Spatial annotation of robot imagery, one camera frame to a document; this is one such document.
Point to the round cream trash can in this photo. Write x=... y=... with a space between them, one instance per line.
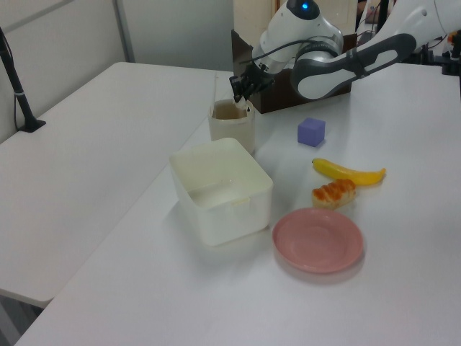
x=232 y=129

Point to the pink plastic plate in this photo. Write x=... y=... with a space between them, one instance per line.
x=317 y=239

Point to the black clamp mount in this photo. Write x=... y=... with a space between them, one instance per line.
x=452 y=61

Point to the toy salmon sushi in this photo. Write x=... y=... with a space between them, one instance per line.
x=333 y=194

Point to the purple cube block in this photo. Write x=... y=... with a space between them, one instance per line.
x=310 y=132

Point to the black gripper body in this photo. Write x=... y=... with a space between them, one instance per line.
x=260 y=76

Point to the brown drawer box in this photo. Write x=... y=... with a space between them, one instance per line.
x=273 y=97

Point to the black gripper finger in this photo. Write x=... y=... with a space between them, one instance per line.
x=248 y=91
x=237 y=88

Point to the black camera stand pole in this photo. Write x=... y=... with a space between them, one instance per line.
x=16 y=86

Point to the black monitor stand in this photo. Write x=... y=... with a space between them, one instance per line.
x=382 y=12

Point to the yellow toy banana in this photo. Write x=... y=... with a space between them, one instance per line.
x=345 y=173

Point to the grey partition post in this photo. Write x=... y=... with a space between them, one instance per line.
x=124 y=30

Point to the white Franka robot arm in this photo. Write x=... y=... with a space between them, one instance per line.
x=317 y=72

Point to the white square plastic bin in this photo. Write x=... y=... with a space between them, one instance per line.
x=223 y=202

